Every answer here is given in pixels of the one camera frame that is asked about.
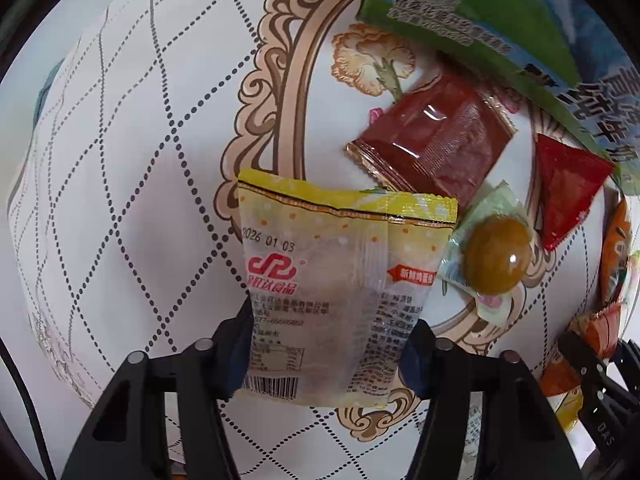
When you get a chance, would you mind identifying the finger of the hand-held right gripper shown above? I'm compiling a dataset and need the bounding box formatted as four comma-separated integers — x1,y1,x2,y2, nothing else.
556,331,632,480
614,339,640,413

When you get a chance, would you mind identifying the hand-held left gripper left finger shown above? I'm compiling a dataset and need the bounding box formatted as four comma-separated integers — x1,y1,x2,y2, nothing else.
60,299,255,480

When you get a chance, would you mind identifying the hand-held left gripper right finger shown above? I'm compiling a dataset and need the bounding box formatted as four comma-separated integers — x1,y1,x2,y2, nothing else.
398,318,583,480

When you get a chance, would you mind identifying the yellow clear snack packet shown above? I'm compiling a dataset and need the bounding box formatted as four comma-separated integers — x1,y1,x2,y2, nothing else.
235,167,459,409

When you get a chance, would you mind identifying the braised egg packet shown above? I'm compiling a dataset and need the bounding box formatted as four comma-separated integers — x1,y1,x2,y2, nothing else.
440,182,543,328

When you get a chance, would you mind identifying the green blue milk carton box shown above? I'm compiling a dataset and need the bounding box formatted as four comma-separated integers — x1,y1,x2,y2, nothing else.
356,0,640,196

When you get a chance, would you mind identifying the orange yellow snack packet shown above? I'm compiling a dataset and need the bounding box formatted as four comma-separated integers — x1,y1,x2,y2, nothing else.
537,359,584,432

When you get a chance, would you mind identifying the red triangular snack packet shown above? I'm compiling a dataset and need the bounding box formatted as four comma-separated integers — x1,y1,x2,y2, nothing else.
534,132,616,253

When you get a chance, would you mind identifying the dark red snack packet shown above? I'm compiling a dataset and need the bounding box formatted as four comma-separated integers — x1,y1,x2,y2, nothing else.
344,71,518,211

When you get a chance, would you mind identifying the white floral printed tablecloth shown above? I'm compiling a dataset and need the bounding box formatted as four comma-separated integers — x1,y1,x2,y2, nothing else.
7,0,623,466

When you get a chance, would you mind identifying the black cable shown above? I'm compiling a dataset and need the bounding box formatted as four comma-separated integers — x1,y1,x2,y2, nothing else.
0,337,57,480

